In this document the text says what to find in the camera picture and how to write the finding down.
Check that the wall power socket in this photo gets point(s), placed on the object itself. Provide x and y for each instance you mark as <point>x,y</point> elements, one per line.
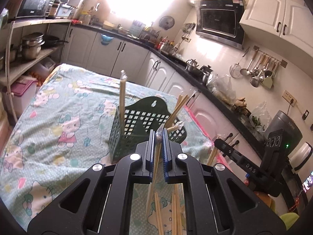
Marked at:
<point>289,97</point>

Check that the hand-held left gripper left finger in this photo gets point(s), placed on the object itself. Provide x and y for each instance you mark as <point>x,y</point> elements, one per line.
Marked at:
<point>150,156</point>

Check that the stacked steel pots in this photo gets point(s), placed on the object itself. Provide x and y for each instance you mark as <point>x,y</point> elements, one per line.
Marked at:
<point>31,46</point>

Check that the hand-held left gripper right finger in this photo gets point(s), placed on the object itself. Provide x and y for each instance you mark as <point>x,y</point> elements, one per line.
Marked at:
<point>166,156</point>

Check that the blue plastic bowl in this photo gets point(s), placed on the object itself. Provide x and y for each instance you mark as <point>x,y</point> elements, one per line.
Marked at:
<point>107,39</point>

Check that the black kitchen countertop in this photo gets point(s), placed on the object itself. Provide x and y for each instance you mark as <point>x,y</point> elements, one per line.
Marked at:
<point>234,120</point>

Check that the plastic bag of greens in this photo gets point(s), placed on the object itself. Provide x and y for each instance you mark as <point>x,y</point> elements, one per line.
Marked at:
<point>260,118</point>

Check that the steel cooking pot with lid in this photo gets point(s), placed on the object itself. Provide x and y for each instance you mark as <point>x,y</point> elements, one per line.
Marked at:
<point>165,44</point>

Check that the plastic-wrapped chopstick pair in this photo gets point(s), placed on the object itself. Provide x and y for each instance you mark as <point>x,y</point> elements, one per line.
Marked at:
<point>179,105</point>
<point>212,154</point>
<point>150,198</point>
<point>122,98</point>

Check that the white kitchen appliance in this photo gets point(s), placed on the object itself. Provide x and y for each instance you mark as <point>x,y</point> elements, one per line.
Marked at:
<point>303,156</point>

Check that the small round wall fan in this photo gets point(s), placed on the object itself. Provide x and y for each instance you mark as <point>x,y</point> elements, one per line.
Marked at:
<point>166,22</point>

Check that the row of hanging kitchen utensils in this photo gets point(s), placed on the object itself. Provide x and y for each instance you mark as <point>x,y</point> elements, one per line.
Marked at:
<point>262,68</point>

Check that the white wall cabinet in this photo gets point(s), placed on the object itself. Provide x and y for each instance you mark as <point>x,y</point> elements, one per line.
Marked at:
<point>276,14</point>

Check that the pink plastic table cover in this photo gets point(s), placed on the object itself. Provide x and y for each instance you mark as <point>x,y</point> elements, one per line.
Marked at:
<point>198,127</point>

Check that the pink storage box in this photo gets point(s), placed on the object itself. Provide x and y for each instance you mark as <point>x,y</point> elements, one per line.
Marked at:
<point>23,95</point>

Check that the green countertop cutlery holder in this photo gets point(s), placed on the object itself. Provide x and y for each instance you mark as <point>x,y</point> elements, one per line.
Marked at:
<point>136,29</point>

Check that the ginger root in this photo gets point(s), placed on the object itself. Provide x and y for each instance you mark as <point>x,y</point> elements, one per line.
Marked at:
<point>240,105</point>

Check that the black range hood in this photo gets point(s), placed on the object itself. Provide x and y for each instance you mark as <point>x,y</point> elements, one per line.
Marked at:
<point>217,22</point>

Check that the person's right hand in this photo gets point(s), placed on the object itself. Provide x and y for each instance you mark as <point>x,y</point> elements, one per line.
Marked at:
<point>262,198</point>

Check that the cartoon printed tablecloth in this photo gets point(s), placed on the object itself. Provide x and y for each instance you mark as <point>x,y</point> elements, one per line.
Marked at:
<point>61,127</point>

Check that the grey kitchen appliance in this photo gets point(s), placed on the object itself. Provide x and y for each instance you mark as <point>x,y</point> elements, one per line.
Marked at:
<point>292,127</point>

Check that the metal shelf rack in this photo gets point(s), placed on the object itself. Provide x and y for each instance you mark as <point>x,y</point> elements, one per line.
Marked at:
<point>24,64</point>

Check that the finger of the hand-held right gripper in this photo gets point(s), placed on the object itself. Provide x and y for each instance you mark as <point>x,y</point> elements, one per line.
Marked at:
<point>226,149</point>

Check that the yellow food container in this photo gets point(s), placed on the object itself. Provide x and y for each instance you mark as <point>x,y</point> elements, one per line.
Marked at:
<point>108,25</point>

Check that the black frying pan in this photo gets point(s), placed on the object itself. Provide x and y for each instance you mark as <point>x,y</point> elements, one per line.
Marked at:
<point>51,41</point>

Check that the green plastic utensil basket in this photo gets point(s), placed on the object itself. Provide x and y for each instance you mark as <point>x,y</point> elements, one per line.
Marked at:
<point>137,124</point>

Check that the steel teapot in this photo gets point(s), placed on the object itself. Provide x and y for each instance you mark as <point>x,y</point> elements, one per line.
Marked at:
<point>206,74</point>
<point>192,64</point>

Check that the clear plastic bags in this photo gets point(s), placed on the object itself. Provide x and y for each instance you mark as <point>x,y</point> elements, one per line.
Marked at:
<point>221,89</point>

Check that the yellow-green cloth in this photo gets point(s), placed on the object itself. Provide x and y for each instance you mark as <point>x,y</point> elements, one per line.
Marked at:
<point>288,219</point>

